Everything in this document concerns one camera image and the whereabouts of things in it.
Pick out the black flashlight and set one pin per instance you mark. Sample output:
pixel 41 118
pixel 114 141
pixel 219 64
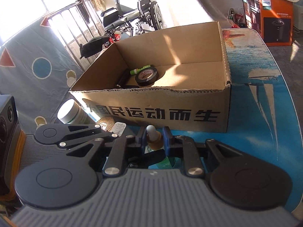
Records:
pixel 123 79

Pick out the dark hanging cloth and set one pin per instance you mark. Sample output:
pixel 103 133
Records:
pixel 84 11

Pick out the brown cardboard box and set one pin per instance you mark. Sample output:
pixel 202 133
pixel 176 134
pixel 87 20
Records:
pixel 189 99

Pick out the small foil blister pack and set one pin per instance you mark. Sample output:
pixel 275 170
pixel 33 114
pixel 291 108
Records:
pixel 119 128

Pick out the red plastic bag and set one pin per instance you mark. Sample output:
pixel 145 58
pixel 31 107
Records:
pixel 115 39
pixel 234 26

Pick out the white pill bottle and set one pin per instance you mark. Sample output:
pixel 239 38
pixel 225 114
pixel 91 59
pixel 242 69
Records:
pixel 68 111

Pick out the grey wheelchair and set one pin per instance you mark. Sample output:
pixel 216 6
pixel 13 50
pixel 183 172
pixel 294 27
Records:
pixel 123 2

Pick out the yellow hanging towel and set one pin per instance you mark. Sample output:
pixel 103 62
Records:
pixel 98 2

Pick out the blue geometric print sheet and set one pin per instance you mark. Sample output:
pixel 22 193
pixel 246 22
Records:
pixel 28 52

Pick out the clear ribbed glass dish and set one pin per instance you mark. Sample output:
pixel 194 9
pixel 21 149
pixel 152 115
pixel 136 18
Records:
pixel 106 123

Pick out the black tape roll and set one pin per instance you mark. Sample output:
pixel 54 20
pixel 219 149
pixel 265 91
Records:
pixel 146 83

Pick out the red basket with bottles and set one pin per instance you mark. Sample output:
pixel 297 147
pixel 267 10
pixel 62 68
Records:
pixel 236 16

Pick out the green glue stick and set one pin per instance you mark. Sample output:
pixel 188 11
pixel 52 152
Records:
pixel 136 71

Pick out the metal railing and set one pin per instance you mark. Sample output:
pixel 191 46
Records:
pixel 68 6

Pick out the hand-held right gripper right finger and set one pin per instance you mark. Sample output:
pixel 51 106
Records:
pixel 168 139

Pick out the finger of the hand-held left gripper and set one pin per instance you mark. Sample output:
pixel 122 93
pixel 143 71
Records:
pixel 94 137

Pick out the orange appliance box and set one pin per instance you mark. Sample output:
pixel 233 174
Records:
pixel 274 11

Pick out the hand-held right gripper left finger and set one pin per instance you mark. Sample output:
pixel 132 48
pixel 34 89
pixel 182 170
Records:
pixel 142 139

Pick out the white curtain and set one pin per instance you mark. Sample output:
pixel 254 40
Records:
pixel 203 2

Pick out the green dropper bottle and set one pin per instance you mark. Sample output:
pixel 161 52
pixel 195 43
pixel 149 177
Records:
pixel 151 131

